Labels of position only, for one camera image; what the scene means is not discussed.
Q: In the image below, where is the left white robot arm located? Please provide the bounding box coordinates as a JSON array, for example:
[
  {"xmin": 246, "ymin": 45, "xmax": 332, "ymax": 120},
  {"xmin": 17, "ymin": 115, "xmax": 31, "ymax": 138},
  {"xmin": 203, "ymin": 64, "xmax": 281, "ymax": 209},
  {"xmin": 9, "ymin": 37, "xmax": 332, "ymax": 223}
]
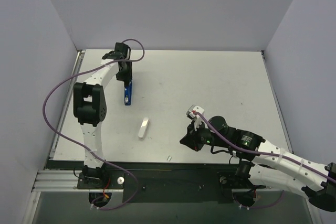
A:
[{"xmin": 73, "ymin": 47, "xmax": 132, "ymax": 188}]

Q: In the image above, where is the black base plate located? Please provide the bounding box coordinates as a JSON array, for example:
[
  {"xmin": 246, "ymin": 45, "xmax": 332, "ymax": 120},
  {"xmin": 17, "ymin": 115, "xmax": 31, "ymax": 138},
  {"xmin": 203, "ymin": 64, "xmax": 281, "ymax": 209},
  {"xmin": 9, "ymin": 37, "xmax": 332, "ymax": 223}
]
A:
[{"xmin": 77, "ymin": 162, "xmax": 262, "ymax": 204}]

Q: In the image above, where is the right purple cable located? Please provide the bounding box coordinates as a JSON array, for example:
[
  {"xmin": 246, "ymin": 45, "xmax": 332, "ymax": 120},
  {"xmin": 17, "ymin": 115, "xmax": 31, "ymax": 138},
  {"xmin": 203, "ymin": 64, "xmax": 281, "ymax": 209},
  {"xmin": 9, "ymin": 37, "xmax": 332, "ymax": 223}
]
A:
[{"xmin": 193, "ymin": 110, "xmax": 336, "ymax": 210}]

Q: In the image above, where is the white stapler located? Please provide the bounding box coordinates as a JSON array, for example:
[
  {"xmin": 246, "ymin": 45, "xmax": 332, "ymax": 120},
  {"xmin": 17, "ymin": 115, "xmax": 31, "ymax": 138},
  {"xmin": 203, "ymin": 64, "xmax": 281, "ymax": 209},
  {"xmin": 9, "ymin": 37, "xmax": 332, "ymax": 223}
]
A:
[{"xmin": 138, "ymin": 117, "xmax": 150, "ymax": 139}]

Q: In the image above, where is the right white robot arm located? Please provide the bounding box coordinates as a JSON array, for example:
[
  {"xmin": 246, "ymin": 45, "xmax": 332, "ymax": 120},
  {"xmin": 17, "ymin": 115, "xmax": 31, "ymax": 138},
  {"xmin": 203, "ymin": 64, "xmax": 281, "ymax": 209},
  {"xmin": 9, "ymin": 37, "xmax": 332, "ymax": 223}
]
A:
[{"xmin": 180, "ymin": 110, "xmax": 335, "ymax": 212}]

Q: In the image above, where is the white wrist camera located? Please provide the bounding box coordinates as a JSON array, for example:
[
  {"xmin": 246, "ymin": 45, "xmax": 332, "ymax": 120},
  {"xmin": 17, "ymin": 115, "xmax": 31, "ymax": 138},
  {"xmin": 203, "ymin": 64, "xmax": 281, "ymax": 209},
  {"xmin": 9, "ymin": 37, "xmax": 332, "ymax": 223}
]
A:
[
  {"xmin": 114, "ymin": 42, "xmax": 131, "ymax": 60},
  {"xmin": 186, "ymin": 105, "xmax": 205, "ymax": 130}
]

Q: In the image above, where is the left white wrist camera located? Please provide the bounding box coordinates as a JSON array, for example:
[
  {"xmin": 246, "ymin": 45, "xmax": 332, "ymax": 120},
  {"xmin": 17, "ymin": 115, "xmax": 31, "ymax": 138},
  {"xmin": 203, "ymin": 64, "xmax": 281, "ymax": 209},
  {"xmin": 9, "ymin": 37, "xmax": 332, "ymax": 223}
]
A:
[{"xmin": 114, "ymin": 42, "xmax": 131, "ymax": 60}]

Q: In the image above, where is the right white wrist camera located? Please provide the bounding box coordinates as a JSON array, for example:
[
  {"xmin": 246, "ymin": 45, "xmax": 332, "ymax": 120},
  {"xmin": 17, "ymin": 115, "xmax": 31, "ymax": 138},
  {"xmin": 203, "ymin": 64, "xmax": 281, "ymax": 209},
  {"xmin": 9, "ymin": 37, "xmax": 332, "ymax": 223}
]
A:
[{"xmin": 186, "ymin": 105, "xmax": 205, "ymax": 130}]

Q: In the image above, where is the aluminium frame rail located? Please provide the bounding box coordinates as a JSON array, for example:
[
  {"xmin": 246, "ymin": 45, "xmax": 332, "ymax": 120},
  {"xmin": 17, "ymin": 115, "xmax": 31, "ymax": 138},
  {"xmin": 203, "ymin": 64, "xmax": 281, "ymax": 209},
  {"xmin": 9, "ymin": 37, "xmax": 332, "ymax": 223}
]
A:
[{"xmin": 31, "ymin": 49, "xmax": 85, "ymax": 192}]

